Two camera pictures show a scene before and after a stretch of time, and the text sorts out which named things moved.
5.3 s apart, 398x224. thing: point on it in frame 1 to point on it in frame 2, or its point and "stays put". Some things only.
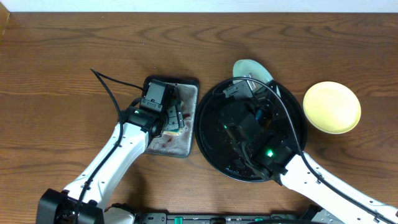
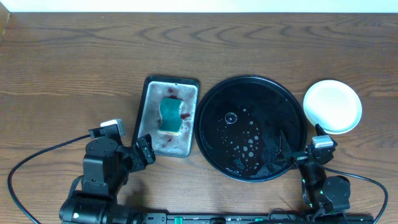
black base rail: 223,218 stays put
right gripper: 268,104 to 301,158
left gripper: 177,117 to 149,153
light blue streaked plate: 245,68 to 333,104
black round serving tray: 250,127 stays put
